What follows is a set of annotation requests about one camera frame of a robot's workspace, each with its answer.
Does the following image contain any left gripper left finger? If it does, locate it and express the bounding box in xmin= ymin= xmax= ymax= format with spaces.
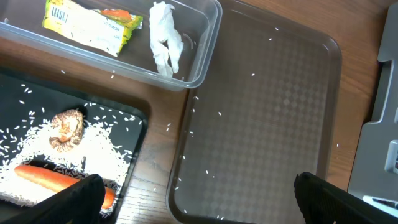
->
xmin=1 ymin=174 xmax=105 ymax=224

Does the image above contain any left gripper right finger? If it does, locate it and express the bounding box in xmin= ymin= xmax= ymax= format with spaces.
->
xmin=294 ymin=172 xmax=397 ymax=224

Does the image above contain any orange carrot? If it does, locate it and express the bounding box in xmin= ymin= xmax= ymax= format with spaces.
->
xmin=13 ymin=164 xmax=116 ymax=210

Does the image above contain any brown food clump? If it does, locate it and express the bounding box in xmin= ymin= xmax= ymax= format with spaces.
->
xmin=49 ymin=109 xmax=84 ymax=152

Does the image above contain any yellow green snack wrapper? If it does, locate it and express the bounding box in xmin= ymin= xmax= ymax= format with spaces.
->
xmin=42 ymin=0 xmax=144 ymax=57

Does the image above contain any white napkin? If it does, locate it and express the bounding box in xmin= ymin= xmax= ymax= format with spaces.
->
xmin=149 ymin=1 xmax=184 ymax=78

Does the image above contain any grey dishwasher rack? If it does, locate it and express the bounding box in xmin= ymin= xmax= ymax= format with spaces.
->
xmin=348 ymin=3 xmax=397 ymax=217

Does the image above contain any black waste tray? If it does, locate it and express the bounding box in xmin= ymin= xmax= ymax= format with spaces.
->
xmin=0 ymin=66 xmax=149 ymax=224

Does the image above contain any white rice pile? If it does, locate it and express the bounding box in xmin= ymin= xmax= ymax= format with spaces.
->
xmin=0 ymin=83 xmax=144 ymax=218

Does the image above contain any brown serving tray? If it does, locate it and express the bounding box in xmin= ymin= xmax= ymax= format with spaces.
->
xmin=167 ymin=1 xmax=341 ymax=223

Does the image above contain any clear plastic bin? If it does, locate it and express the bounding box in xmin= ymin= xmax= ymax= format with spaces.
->
xmin=1 ymin=0 xmax=223 ymax=91

